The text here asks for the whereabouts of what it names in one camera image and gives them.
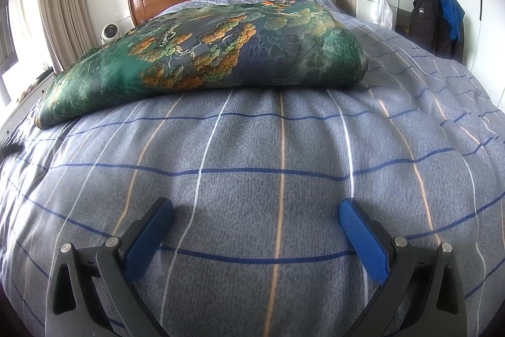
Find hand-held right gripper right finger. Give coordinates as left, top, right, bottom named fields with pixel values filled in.
left=338, top=198, right=468, bottom=337

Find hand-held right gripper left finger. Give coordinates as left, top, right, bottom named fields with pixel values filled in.
left=45, top=197, right=176, bottom=337

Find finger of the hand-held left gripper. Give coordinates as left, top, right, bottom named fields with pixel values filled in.
left=0, top=141, right=22, bottom=158

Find green printed jacket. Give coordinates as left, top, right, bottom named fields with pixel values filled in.
left=33, top=0, right=369, bottom=130

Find white window bench cabinet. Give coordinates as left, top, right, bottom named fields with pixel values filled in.
left=0, top=70, right=56, bottom=141

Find window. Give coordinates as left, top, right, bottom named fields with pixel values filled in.
left=0, top=5, right=21, bottom=105

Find white sheer curtain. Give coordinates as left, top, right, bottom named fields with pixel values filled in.
left=6, top=0, right=53, bottom=74

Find white desk fan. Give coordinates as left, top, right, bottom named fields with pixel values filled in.
left=100, top=25, right=118, bottom=45

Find beige curtain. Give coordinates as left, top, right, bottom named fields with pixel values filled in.
left=37, top=0, right=102, bottom=74

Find black jacket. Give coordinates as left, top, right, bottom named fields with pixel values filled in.
left=408, top=0, right=465, bottom=63

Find white plastic bag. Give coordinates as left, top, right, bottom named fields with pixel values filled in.
left=369, top=0, right=394, bottom=31

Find blue cloth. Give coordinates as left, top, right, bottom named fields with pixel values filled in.
left=418, top=0, right=466, bottom=44

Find white wardrobe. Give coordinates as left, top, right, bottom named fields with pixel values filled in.
left=418, top=0, right=505, bottom=85

